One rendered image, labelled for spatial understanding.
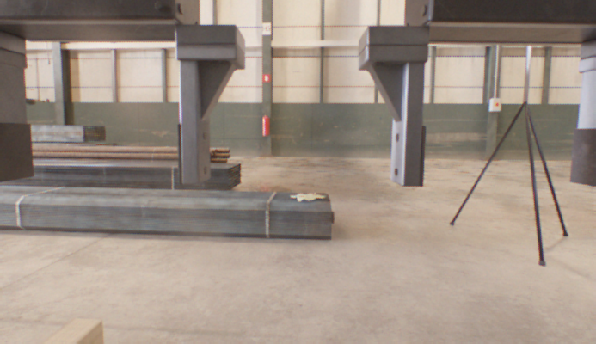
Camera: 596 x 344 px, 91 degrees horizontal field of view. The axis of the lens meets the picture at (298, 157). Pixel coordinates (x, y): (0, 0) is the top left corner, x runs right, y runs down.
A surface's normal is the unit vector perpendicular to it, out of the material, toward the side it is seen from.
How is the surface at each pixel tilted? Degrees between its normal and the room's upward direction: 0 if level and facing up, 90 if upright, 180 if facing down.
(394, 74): 90
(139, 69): 90
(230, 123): 90
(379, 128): 90
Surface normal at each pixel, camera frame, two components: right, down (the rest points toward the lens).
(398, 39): 0.00, 0.08
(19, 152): 1.00, 0.01
